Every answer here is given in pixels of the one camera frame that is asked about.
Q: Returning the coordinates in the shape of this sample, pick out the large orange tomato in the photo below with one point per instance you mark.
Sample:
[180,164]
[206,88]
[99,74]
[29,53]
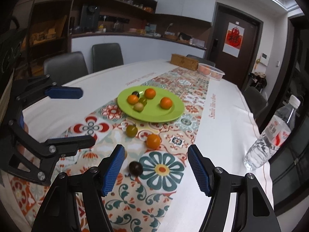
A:
[132,99]

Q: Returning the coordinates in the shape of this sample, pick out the white kitchen counter cabinet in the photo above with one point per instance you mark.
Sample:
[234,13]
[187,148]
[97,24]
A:
[134,48]

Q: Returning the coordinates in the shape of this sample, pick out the grey chair near left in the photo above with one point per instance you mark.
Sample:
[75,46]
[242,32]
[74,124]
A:
[66,67]

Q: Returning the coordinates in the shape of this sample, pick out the orange tangerine left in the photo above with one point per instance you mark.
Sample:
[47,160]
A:
[149,93]

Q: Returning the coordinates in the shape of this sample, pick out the grey chair far end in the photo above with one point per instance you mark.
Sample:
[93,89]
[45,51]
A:
[201,60]

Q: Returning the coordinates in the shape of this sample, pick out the clear water bottle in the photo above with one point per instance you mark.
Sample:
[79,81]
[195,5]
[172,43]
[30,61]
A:
[275,134]

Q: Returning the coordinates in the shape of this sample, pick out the orange tangerine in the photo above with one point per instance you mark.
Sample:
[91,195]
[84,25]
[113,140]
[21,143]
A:
[166,103]
[149,93]

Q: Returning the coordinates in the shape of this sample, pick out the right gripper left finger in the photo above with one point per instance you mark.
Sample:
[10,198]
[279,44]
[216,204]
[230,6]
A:
[110,169]

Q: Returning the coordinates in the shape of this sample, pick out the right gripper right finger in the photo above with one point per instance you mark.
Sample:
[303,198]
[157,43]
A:
[202,168]

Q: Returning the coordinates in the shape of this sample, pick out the orange tangerine right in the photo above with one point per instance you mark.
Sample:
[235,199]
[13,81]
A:
[166,103]

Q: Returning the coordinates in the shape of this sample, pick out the grey chair right side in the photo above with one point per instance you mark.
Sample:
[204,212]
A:
[255,101]

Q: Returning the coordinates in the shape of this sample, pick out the black coffee machine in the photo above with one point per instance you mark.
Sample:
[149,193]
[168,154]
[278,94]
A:
[89,18]

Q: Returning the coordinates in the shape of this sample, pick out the dark plum fruit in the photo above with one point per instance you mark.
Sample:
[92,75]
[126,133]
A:
[135,168]

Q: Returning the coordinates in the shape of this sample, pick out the tan longan on plate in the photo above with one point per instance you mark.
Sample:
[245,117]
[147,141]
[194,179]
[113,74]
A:
[139,107]

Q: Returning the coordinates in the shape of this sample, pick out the small orange tomato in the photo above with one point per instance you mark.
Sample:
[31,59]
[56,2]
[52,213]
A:
[153,141]

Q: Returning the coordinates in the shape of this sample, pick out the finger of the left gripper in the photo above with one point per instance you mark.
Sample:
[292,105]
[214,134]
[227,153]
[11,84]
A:
[64,92]
[69,146]

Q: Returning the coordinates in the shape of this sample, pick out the patterned table runner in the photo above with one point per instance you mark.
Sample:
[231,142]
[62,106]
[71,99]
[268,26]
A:
[136,203]

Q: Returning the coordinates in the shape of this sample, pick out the dark purple plum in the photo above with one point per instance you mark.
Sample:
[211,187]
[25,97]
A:
[136,93]

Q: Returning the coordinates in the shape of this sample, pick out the green tomato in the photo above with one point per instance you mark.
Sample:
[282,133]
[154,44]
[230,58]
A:
[131,131]
[143,101]

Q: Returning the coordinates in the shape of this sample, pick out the woven wicker box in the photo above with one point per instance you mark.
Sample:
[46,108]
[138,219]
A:
[184,62]

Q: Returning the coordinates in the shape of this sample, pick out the red and white door poster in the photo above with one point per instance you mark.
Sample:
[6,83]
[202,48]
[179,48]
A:
[233,39]

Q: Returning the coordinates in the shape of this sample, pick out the grey chair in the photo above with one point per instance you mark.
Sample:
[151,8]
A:
[66,67]
[106,56]
[255,101]

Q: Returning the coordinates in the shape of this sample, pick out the dark brown door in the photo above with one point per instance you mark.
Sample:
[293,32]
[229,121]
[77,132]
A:
[236,69]

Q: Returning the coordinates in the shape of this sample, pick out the person's left hand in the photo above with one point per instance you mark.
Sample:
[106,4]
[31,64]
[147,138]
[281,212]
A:
[23,138]

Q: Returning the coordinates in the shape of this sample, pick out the green round plate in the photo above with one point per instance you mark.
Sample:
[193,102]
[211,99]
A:
[152,112]

